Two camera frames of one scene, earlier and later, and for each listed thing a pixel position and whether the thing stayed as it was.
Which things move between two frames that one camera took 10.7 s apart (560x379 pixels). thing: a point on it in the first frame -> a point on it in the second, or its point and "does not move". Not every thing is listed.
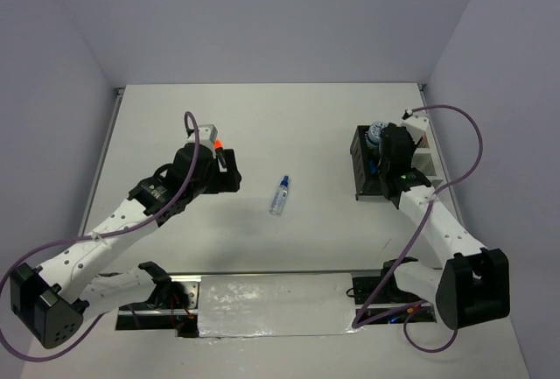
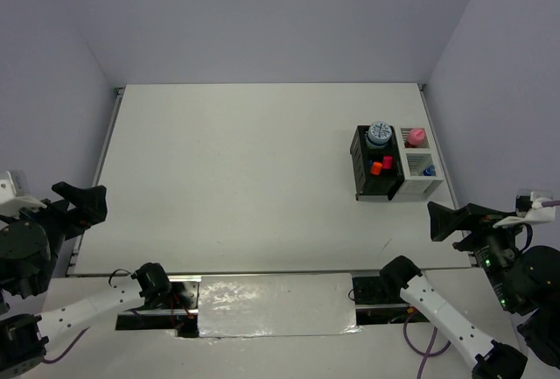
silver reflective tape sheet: (276, 305) does not move
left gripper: (228, 180) -> (92, 207)
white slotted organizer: (426, 160) does not move
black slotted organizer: (367, 185) does not move
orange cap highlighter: (219, 150) -> (375, 168)
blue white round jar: (374, 132) does not move
